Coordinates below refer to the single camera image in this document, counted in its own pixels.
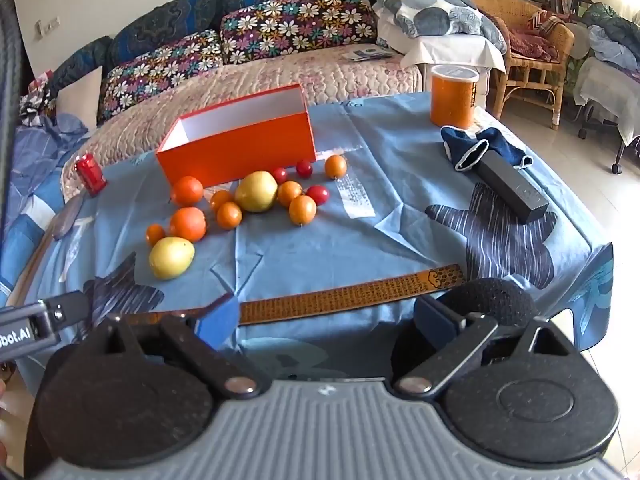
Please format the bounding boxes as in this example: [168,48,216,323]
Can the large yellow pear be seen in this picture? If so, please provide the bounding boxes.
[234,170,278,214]

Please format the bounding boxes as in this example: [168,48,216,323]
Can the floral cushion right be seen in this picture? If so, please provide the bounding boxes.
[220,0,378,65]

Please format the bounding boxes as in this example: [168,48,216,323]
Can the brown patterned ruler strip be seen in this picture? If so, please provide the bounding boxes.
[110,264,464,327]

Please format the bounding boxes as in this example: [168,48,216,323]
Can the red soda can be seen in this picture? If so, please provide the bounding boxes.
[74,153,107,197]

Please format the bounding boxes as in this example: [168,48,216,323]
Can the orange cardboard box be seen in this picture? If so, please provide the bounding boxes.
[155,84,316,188]

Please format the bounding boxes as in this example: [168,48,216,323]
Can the wicker armchair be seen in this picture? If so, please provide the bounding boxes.
[473,0,575,129]

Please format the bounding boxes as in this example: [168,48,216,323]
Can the floral cushion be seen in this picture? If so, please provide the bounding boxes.
[98,29,222,125]
[220,0,378,65]

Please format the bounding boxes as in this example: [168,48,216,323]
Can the small orange fruit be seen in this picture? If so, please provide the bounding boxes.
[209,190,233,214]
[324,154,348,180]
[216,202,243,230]
[277,180,304,208]
[288,195,317,226]

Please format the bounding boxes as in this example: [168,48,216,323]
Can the red cherry tomato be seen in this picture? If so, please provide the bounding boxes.
[270,167,288,185]
[295,159,314,179]
[306,184,330,207]

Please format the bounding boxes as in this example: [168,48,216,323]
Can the metal spoon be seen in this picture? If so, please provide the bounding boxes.
[6,193,86,307]

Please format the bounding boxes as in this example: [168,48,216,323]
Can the small orange far left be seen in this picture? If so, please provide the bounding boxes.
[145,223,166,247]

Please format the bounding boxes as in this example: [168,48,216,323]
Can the blue sofa backrest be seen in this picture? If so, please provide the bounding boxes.
[49,0,373,96]

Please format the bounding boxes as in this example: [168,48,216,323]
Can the white cushion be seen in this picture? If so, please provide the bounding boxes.
[56,66,103,130]

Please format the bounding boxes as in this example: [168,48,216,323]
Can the large orange tomato lower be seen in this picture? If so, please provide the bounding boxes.
[169,207,207,243]

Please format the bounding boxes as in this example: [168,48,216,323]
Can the black braided cable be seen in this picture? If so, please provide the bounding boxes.
[0,0,26,256]

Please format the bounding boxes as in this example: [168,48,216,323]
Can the grey dotted pillow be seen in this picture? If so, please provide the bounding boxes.
[373,0,508,54]

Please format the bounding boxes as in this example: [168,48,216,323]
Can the black rectangular box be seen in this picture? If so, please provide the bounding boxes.
[475,151,549,224]

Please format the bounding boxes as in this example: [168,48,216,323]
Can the yellow lemon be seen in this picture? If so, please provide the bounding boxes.
[149,236,195,281]

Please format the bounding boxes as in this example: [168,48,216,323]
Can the black microphone foam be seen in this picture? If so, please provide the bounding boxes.
[438,278,540,326]

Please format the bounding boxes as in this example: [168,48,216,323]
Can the pink quilted sofa cover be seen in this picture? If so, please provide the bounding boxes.
[76,46,423,168]

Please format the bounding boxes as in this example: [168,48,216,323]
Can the large orange tomato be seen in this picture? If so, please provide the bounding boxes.
[169,207,207,243]
[170,176,204,207]

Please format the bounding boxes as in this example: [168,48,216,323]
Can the blue patterned tablecloth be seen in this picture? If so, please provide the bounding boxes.
[24,94,613,350]

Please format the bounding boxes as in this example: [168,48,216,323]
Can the floral cushion left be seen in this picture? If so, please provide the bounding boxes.
[98,29,222,125]

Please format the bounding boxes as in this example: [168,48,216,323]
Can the large orange tomato upper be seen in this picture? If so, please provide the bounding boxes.
[170,176,204,207]

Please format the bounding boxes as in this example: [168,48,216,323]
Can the small orange fruit right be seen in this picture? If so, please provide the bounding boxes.
[324,154,348,180]

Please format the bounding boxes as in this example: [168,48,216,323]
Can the orange lidded plastic container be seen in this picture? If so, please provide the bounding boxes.
[431,65,480,129]

